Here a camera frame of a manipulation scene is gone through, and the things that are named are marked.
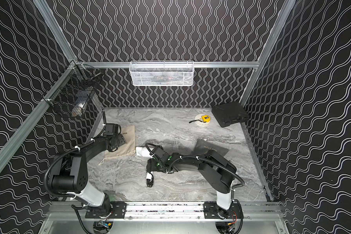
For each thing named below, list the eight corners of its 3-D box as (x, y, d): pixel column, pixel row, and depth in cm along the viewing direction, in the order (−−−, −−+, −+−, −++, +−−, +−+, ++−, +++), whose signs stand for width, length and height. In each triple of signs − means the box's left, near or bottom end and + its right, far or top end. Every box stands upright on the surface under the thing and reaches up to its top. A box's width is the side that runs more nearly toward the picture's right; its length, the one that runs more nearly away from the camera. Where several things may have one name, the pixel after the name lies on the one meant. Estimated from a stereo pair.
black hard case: (222, 128, 110) (224, 123, 105) (210, 110, 122) (212, 105, 117) (248, 121, 114) (251, 116, 110) (235, 105, 126) (237, 99, 121)
